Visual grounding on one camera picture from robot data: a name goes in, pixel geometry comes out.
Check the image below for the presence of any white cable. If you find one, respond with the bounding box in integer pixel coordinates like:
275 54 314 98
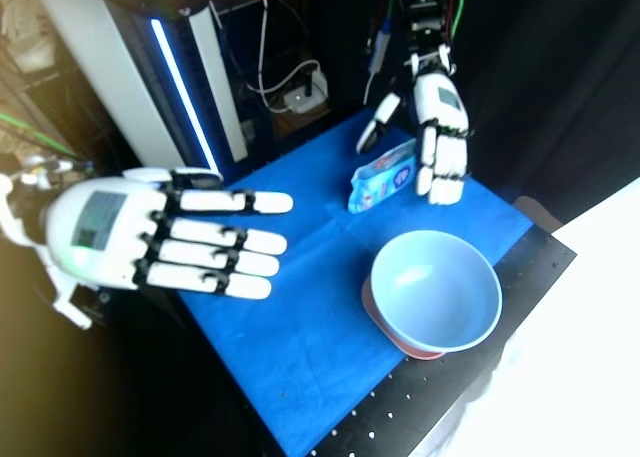
209 0 324 113

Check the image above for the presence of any white power adapter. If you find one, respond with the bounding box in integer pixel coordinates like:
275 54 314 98
282 89 314 114

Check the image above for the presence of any pink square plate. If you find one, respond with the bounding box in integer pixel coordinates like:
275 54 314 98
360 274 449 362

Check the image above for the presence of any green cable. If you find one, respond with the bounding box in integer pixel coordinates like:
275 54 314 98
442 0 466 43
0 111 84 161

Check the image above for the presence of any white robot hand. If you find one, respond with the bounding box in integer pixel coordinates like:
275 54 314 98
355 69 474 207
43 165 295 301

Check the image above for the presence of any white tower with blue light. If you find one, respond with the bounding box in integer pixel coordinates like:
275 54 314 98
27 0 250 178

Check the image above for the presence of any blue wet wipes packet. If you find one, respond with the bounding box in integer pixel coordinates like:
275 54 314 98
347 137 421 216

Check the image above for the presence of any blue table cloth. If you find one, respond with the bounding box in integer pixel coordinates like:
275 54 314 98
177 107 532 457

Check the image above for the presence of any white plug with blue tip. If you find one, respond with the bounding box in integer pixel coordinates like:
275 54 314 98
368 24 394 76

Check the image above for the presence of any light blue bowl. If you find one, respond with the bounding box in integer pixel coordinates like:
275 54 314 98
369 229 504 353

